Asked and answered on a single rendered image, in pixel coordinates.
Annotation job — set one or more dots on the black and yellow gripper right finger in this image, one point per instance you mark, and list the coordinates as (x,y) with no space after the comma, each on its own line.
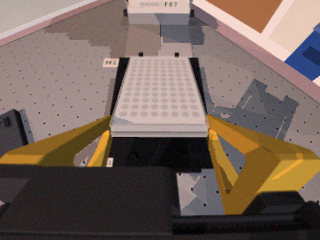
(272,165)

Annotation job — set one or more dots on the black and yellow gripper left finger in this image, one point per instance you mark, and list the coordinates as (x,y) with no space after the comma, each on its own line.
(60,150)

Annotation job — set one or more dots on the beige well plate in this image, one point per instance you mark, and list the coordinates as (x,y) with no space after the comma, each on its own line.
(158,6)

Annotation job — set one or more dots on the white microplate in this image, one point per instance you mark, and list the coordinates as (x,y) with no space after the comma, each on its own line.
(159,97)

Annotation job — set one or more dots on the grey rack with shelves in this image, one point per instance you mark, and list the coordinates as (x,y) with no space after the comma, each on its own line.
(158,34)

